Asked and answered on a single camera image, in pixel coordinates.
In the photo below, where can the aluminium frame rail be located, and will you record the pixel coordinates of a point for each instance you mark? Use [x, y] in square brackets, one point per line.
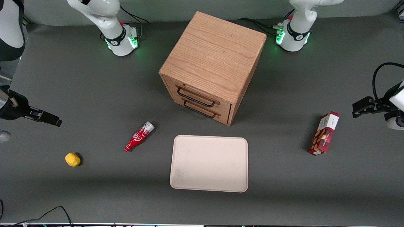
[27, 20]

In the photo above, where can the beige plastic tray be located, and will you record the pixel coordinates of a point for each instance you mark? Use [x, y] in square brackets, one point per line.
[208, 164]

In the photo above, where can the red cola bottle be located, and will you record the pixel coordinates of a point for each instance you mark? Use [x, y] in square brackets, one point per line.
[139, 137]

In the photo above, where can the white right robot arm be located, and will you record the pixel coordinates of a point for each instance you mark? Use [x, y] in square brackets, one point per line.
[107, 19]

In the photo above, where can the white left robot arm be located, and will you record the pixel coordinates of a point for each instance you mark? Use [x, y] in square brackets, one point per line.
[296, 28]

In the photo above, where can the wooden drawer cabinet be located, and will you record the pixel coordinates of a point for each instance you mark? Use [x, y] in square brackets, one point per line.
[217, 53]

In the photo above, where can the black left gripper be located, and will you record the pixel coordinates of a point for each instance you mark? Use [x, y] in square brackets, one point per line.
[377, 105]

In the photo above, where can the red cookie box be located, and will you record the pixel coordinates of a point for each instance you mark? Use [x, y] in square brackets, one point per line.
[325, 135]

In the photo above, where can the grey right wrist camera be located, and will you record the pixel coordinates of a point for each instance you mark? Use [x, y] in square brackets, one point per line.
[3, 136]

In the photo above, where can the wooden drawer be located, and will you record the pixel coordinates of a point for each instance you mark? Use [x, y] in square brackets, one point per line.
[225, 106]
[222, 118]

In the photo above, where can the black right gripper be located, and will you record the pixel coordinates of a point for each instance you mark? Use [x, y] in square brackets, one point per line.
[16, 108]

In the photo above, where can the yellow lemon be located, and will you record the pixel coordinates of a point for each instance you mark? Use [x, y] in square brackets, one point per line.
[73, 159]

